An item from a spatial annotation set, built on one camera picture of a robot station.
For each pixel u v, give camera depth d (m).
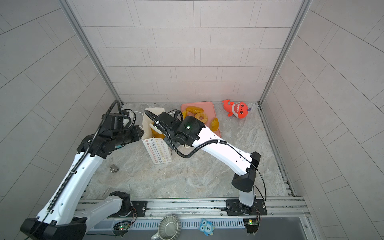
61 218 0.36
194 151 0.42
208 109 1.13
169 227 0.67
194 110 1.06
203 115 1.07
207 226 0.65
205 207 0.73
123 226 0.64
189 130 0.42
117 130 0.53
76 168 0.41
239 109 1.04
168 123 0.46
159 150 0.77
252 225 0.68
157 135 0.87
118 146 0.58
